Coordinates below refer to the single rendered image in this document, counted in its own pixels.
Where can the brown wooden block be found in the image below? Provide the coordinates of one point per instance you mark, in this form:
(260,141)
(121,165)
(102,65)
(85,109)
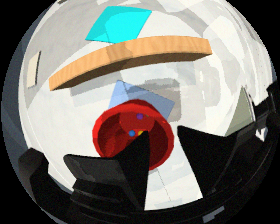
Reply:
(129,54)

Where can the beige flat square tile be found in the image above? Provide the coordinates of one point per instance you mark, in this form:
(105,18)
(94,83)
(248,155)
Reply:
(32,71)

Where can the red cup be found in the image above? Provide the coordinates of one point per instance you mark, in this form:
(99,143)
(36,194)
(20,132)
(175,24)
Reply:
(110,133)

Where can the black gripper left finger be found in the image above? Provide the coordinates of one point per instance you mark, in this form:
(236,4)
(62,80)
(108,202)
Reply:
(128,169)

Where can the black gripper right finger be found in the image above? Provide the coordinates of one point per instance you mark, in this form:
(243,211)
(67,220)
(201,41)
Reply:
(209,155)

